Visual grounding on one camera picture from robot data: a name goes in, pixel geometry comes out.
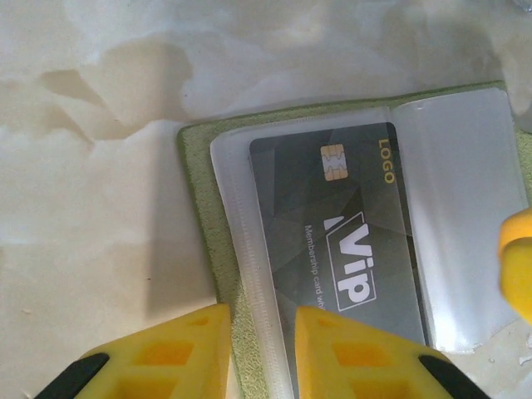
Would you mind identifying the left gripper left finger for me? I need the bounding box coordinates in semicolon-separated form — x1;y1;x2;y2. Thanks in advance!
35;303;232;399

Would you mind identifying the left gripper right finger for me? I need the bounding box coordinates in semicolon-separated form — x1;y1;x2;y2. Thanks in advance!
292;305;495;399

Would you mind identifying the black VIP membership card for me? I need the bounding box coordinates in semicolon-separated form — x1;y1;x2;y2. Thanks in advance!
248;121;430;349

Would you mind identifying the green card holder wallet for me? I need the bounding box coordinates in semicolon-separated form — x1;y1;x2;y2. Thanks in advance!
176;80;532;399

